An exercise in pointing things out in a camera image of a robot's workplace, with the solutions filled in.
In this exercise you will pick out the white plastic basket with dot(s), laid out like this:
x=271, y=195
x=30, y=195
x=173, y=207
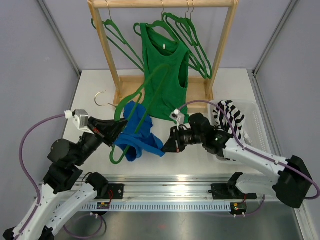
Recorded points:
x=253, y=122

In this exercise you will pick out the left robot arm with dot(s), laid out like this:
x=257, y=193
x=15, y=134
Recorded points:
x=45, y=219

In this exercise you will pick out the green hanger with metal hook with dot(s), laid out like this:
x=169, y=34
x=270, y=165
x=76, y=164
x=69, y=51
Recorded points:
x=109, y=32

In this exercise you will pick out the green tank top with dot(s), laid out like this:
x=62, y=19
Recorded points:
x=156, y=50

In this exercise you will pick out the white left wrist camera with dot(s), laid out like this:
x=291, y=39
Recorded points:
x=80, y=119

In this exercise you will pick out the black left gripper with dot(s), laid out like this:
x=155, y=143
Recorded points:
x=107, y=130

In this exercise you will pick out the zebra striped tank top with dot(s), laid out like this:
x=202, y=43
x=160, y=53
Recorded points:
x=230, y=119

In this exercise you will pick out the empty green hanger front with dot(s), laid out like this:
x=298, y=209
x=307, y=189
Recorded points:
x=169, y=18

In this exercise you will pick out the white slotted cable duct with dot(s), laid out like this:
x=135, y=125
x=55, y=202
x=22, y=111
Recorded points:
x=158, y=207

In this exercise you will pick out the blue tank top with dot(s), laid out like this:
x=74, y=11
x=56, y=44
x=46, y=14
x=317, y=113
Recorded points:
x=137, y=136

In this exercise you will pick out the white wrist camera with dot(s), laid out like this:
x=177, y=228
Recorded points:
x=80, y=119
x=177, y=117

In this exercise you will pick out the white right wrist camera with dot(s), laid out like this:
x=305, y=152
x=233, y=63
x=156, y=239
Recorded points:
x=177, y=117

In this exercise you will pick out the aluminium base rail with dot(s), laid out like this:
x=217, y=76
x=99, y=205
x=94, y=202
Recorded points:
x=188, y=189

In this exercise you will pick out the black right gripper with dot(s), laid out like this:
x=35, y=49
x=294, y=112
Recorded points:
x=175, y=143

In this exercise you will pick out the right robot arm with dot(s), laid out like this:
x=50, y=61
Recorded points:
x=288, y=179

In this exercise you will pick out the wooden clothes rack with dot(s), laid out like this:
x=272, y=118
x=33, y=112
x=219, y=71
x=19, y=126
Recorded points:
x=125, y=85

